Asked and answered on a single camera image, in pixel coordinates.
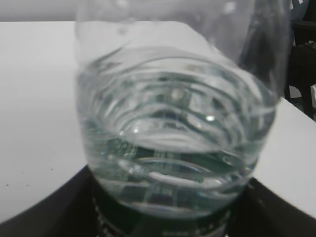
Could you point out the dark furniture beside table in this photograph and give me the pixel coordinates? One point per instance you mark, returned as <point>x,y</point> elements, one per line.
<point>301,72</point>

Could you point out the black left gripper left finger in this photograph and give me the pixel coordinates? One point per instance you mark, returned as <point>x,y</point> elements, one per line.
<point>68,212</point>

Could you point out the clear water bottle green label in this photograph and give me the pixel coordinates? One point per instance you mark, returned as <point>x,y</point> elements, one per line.
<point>175,101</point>

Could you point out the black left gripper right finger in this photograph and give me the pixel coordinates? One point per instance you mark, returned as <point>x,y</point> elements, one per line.
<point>261,213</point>

